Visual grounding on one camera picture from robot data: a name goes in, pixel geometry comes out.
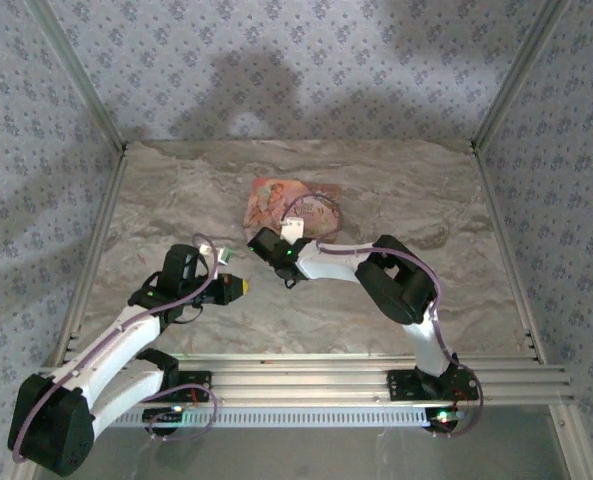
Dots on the pink picture book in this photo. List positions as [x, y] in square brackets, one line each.
[271, 200]

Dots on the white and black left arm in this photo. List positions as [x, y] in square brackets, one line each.
[111, 350]

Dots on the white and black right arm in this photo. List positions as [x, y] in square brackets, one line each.
[401, 290]

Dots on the circuit board with green light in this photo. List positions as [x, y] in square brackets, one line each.
[168, 414]
[443, 417]

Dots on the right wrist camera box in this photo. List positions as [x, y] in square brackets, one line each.
[291, 229]

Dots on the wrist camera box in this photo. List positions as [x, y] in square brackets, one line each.
[225, 257]
[291, 229]

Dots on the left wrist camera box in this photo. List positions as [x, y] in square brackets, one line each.
[225, 257]

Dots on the aluminium table edge rail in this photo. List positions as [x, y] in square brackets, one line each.
[91, 255]
[508, 255]

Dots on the wide aluminium extrusion rail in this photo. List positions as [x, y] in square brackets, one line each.
[301, 380]

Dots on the aluminium frame post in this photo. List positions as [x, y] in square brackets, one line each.
[573, 445]
[516, 75]
[78, 75]

